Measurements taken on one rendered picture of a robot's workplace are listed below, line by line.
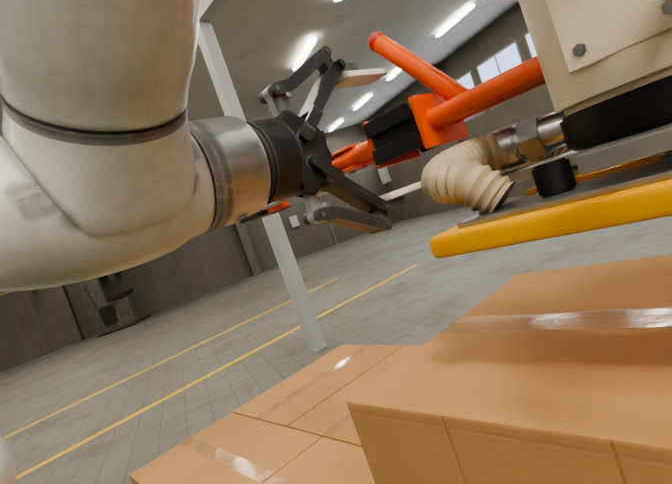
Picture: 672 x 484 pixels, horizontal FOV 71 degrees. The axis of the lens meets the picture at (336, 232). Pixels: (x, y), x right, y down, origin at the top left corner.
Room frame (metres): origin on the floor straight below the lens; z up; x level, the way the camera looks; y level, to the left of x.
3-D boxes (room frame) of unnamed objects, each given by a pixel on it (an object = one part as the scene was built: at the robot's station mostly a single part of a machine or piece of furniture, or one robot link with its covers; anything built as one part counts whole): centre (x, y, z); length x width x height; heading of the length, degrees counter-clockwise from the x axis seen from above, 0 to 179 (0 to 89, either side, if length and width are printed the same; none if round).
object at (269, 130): (0.44, 0.02, 1.20); 0.09 x 0.07 x 0.08; 130
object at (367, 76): (0.53, -0.08, 1.27); 0.07 x 0.03 x 0.01; 130
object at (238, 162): (0.40, 0.08, 1.20); 0.09 x 0.06 x 0.09; 40
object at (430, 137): (0.56, -0.13, 1.20); 0.10 x 0.08 x 0.06; 130
